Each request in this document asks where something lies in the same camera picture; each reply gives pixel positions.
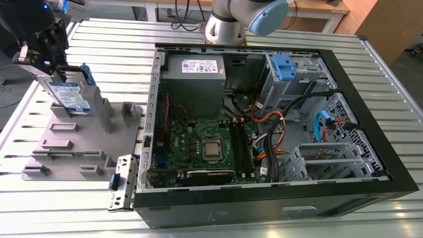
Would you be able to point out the green motherboard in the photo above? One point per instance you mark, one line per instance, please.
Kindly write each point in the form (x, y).
(185, 148)

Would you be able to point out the black graphics card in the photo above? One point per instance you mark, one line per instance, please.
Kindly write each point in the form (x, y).
(205, 174)

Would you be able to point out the wooden desk white frame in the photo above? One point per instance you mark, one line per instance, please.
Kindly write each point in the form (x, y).
(330, 10)

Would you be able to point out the hard disk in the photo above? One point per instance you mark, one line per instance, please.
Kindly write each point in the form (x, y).
(70, 96)

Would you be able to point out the wooden cabinet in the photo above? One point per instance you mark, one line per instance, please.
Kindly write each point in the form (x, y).
(390, 24)

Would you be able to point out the metal expansion slot bracket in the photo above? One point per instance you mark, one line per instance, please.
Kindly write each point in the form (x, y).
(127, 173)

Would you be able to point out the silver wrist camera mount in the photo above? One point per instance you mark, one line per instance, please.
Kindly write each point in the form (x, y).
(22, 55)

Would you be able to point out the silver CPU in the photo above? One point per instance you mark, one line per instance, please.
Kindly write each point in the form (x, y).
(213, 150)

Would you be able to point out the gray power supply unit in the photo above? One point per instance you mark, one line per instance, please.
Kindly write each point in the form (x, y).
(191, 94)

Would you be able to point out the metal optical drive bay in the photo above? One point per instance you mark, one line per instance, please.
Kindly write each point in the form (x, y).
(291, 86)

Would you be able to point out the green RAM stick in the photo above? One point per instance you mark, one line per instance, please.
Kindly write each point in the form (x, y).
(72, 154)

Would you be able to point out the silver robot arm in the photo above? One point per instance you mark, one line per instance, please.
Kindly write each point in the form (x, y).
(225, 29)

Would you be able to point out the metal disk bay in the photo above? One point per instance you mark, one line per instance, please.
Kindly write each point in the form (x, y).
(347, 161)

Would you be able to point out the black RAM slot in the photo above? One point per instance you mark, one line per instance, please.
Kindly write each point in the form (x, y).
(238, 148)
(247, 147)

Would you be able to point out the CPU socket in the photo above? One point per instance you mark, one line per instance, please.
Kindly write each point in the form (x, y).
(213, 138)

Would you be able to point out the blue drive bay latch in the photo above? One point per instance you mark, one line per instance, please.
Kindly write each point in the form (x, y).
(285, 67)

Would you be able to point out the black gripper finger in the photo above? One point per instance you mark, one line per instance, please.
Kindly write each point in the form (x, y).
(62, 42)
(42, 54)

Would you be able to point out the black PC case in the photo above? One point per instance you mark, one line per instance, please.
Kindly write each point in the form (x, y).
(231, 210)

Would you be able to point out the gray parts rack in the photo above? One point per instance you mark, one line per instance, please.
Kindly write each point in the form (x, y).
(99, 148)

